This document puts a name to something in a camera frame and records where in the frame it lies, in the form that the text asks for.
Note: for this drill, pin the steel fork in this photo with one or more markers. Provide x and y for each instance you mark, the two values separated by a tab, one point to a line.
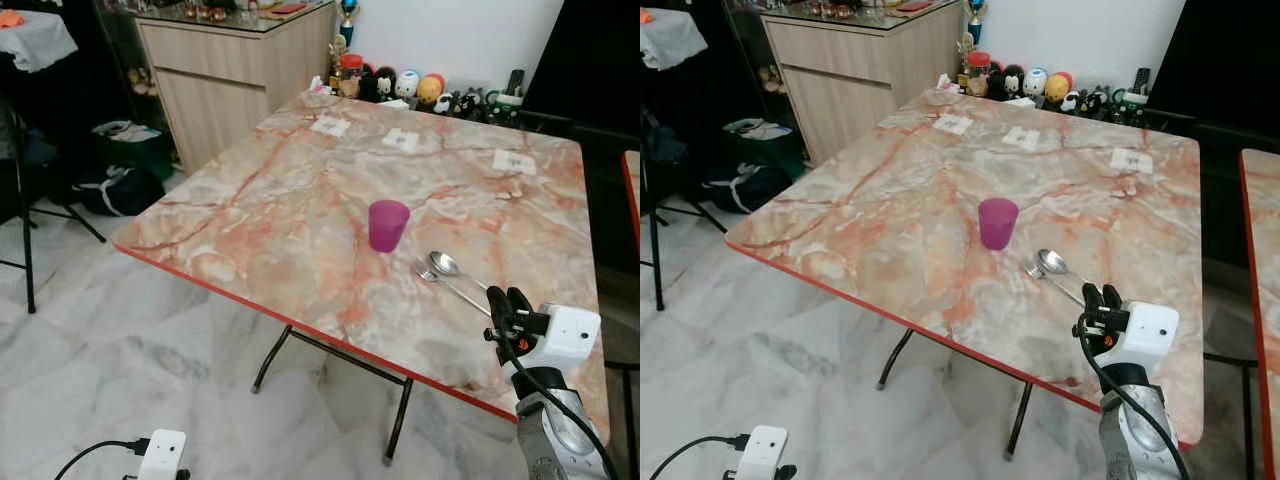
455	290
1060	288

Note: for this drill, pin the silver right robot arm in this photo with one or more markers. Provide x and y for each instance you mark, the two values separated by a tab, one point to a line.
1135	447
545	447

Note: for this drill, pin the steel spoon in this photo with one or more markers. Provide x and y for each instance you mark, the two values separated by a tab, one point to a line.
1051	261
444	263

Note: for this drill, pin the purple plastic cup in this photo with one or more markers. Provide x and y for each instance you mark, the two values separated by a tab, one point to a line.
389	226
997	224

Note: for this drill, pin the white paper label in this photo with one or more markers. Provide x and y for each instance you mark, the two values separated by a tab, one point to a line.
1021	138
514	161
1132	160
400	140
952	124
330	126

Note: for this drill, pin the black metal stand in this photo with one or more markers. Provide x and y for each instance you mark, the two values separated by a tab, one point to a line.
25	200
655	230

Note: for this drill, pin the marble pattern folding table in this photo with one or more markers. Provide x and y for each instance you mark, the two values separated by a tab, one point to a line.
633	185
900	200
300	200
1265	250

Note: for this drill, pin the small panda figurine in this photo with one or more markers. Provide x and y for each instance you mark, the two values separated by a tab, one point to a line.
1072	101
445	103

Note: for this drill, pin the orange yellow round toy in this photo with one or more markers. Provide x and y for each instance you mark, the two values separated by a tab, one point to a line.
1058	88
431	90

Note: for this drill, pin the white round toy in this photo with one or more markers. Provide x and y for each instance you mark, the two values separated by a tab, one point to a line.
407	83
1035	82

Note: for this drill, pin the black mouse plush toy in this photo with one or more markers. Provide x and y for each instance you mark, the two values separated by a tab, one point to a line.
378	85
1005	83

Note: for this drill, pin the black sports bag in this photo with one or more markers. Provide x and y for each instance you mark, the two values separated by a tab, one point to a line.
118	190
745	188

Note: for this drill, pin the black television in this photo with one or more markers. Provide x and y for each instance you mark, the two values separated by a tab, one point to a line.
590	60
1220	60

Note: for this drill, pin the red lidded jar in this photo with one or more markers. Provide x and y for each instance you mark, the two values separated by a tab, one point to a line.
350	72
978	70

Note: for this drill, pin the pink tissue packet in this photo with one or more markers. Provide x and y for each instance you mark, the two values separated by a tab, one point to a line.
948	83
318	85

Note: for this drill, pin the green bag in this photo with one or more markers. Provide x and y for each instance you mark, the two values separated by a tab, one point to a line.
765	148
130	150

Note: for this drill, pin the grey cloth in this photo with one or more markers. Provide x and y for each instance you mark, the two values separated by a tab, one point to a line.
35	40
665	38

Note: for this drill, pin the blue gold trophy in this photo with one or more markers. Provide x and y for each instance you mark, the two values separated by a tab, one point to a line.
976	12
347	15

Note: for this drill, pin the light wooden cabinet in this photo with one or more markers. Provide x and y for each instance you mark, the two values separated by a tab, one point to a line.
850	70
220	70

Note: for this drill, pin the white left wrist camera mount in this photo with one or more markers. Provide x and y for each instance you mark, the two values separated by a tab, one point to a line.
762	450
162	455

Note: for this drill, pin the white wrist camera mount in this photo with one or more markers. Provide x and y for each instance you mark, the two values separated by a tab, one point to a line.
1150	335
570	336
162	455
762	450

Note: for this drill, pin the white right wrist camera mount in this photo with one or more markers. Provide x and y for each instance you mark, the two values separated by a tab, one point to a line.
570	336
1150	335

